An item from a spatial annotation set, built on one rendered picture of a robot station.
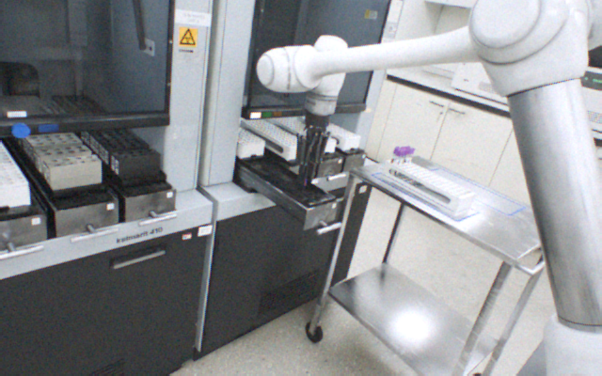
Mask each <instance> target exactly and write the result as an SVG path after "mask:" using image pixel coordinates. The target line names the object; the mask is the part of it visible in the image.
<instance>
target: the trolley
mask: <svg viewBox="0 0 602 376"><path fill-rule="evenodd" d="M384 163H385V162H383V163H379V164H370V165H365V166H361V167H357V168H352V169H350V171H349V178H348V181H347V185H346V189H345V192H344V196H343V200H342V203H341V213H340V216H339V220H338V223H341V227H339V228H336V230H335V234H334V238H333V242H332V245H331V249H330V252H329V256H328V259H327V263H326V266H325V272H324V276H323V284H322V287H321V291H320V295H319V298H318V302H317V305H316V308H315V312H314V316H313V320H312V321H309V322H307V323H306V327H305V330H306V334H307V337H308V338H309V340H310V341H311V342H313V343H318V342H320V341H322V340H323V329H322V327H321V326H322V323H323V322H322V321H321V319H322V316H323V308H324V304H325V298H326V295H329V296H330V297H331V298H332V299H333V300H335V301H336V302H337V303H338V304H339V305H340V306H342V308H343V309H344V310H345V311H346V312H348V313H349V314H350V315H351V316H352V317H353V318H355V319H356V320H357V321H358V322H359V323H362V324H363V325H364V326H365V328H366V329H367V330H369V331H370V332H371V333H372V334H373V335H374V336H376V337H377V338H378V339H379V340H380V341H381V342H383V343H384V344H385V345H386V346H387V347H388V348H389V349H390V350H391V351H392V352H393V353H394V354H396V355H397V356H398V357H399V358H400V359H401V360H402V361H404V362H405V363H406V364H407V365H408V366H409V367H411V368H412V369H414V370H415V371H416V372H417V373H418V374H419V375H420V376H468V374H469V373H470V372H471V371H472V370H473V369H475V368H476V367H478V366H479V365H480V363H482V361H483V360H484V359H485V358H486V357H487V356H488V355H489V354H490V353H492V354H491V356H490V358H489V360H488V362H487V364H486V366H485V367H484V369H483V373H481V372H475V373H474V374H473V375H472V376H491V373H492V371H493V369H494V367H495V366H496V364H497V362H498V361H499V358H500V356H501V354H502V352H503V350H504V348H505V346H506V344H507V340H508V338H509V337H510V335H511V334H512V332H513V331H514V329H515V326H516V324H517V322H518V320H519V318H520V316H521V314H522V312H523V310H524V308H525V307H526V305H527V303H528V301H529V299H530V297H531V294H532V292H533V290H534V288H535V286H536V284H537V282H538V280H539V279H540V277H541V275H542V273H543V271H544V270H545V268H546V265H545V260H544V256H543V253H542V255H541V257H540V258H539V260H538V262H537V264H536V266H535V267H534V268H533V269H532V270H530V269H529V268H527V267H525V266H523V265H522V264H520V263H518V262H519V261H520V260H521V259H523V258H524V257H526V256H527V255H528V254H530V253H531V252H533V251H534V250H537V249H538V248H540V247H541V244H540V240H539V236H538V231H537V227H536V225H535V220H534V216H533V211H532V207H531V206H530V205H528V204H525V203H523V202H521V201H519V200H517V199H515V198H511V197H508V196H506V195H503V194H501V193H499V192H497V191H495V190H493V189H491V188H489V187H487V186H485V185H483V184H480V183H478V182H477V181H475V180H472V179H469V178H467V177H465V176H464V175H459V174H457V173H455V172H453V171H451V170H449V169H447V168H445V167H443V166H441V165H440V164H436V163H434V162H432V161H430V160H428V159H425V158H423V157H421V156H419V155H417V156H412V159H411V163H413V164H415V165H418V166H419V167H421V168H423V169H425V170H428V171H430V172H432V173H434V174H437V175H439V176H440V177H442V178H444V179H446V180H450V181H452V182H454V183H456V184H458V185H460V186H462V187H464V188H466V189H467V190H469V191H471V192H473V193H475V194H476V195H475V197H474V198H473V201H472V203H471V206H470V208H469V211H467V212H466V213H463V214H461V215H459V216H453V215H449V214H447V213H445V212H444V211H442V210H441V209H440V208H439V207H437V206H435V205H433V204H431V203H429V202H427V201H426V200H424V199H422V198H420V197H418V196H416V195H415V194H411V193H409V192H407V191H406V190H404V189H403V188H401V187H399V186H398V185H396V184H394V183H392V182H389V181H387V180H385V179H383V178H381V177H380V176H381V174H382V170H383V167H384ZM357 180H362V181H364V182H365V183H367V184H369V185H370V186H372V187H373V188H375V189H377V190H378V191H379V192H381V193H385V194H386V195H388V196H391V197H393V198H394V199H396V200H398V201H399V202H400V203H401V204H400V207H399V212H398V214H397V217H396V220H395V224H394V227H393V230H392V232H391V234H390V237H389V240H388V246H387V249H386V252H385V254H384V256H383V259H382V262H381V264H380V265H378V266H376V267H374V268H372V269H370V270H368V271H366V272H364V273H362V274H358V275H355V276H353V277H351V278H349V279H347V280H345V281H342V282H341V283H339V284H338V285H336V286H334V287H331V288H330V287H329V285H330V281H331V277H332V274H333V272H334V268H335V264H336V260H337V257H338V254H339V251H340V247H341V237H342V233H343V231H344V228H345V224H346V220H347V216H348V213H349V211H350V207H351V203H352V200H353V196H354V192H355V189H356V184H357ZM407 207H408V208H410V209H412V210H413V211H415V212H418V213H420V214H422V215H424V216H426V217H427V218H429V219H431V220H433V221H434V222H436V223H438V224H440V225H441V226H443V227H444V228H446V229H447V230H449V231H451V232H453V233H454V234H456V235H458V236H460V237H461V238H464V239H467V240H469V241H470V242H471V243H474V244H475V245H477V246H479V247H481V248H482V249H483V250H485V251H487V252H489V253H490V254H492V255H494V256H496V257H497V258H499V259H502V260H503V262H502V264H501V266H500V268H499V271H498V273H497V275H496V277H495V279H494V282H493V284H492V286H491V288H490V290H489V292H488V293H487V295H486V297H485V299H484V303H483V307H482V309H481V311H480V313H479V315H478V318H477V320H476V321H475V322H474V323H473V322H472V321H470V320H469V319H467V318H466V317H464V316H463V315H462V314H460V313H458V312H457V311H455V310H454V309H453V308H451V307H450V306H448V305H446V304H445V303H444V302H442V301H441V300H439V299H438V298H436V297H435V296H434V295H433V294H432V293H430V292H429V291H427V289H425V288H424V287H422V286H421V285H419V284H418V283H417V282H415V281H414V280H412V279H411V278H409V277H407V276H405V275H404V274H403V273H401V272H400V271H399V270H397V269H396V268H394V267H393V266H391V265H390V264H389V260H390V257H391V254H392V252H393V249H394V246H395V243H396V241H397V238H398V235H399V233H400V227H401V223H402V221H403V218H404V213H405V211H406V208H407ZM513 268H515V269H517V270H518V271H520V272H522V273H523V274H526V275H528V276H530V278H529V280H528V282H527V284H526V286H525V288H524V289H523V291H522V293H521V294H522V295H521V297H520V299H519V301H518V303H517V304H516V306H515V309H514V311H513V313H512V315H511V317H510V319H509V320H508V321H507V323H506V325H505V327H504V329H503V331H502V332H501V336H500V338H499V340H497V339H496V338H494V337H492V336H491V335H490V334H488V333H487V332H485V331H484V328H485V326H486V325H487V323H488V321H489V319H490V317H491V313H492V311H493V309H494V307H495V305H496V302H497V300H498V298H499V297H500V295H501V293H502V291H503V289H504V287H505V285H506V282H507V280H508V278H509V276H510V274H511V271H512V269H513Z"/></svg>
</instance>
